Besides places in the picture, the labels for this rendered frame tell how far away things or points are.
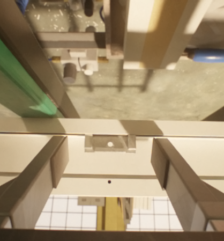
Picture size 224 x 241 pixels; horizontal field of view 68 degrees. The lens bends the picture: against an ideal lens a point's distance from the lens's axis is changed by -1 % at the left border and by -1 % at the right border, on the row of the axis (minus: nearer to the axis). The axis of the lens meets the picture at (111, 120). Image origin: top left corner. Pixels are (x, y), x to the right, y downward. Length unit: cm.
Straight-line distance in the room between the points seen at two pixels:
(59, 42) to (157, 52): 29
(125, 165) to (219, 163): 10
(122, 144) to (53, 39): 42
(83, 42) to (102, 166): 40
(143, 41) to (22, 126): 24
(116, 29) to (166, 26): 16
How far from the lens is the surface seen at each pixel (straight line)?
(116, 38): 46
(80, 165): 18
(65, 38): 52
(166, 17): 30
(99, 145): 16
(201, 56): 45
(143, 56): 36
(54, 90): 16
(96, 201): 649
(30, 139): 19
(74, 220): 721
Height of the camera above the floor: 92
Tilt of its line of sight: 18 degrees down
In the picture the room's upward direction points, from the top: 179 degrees counter-clockwise
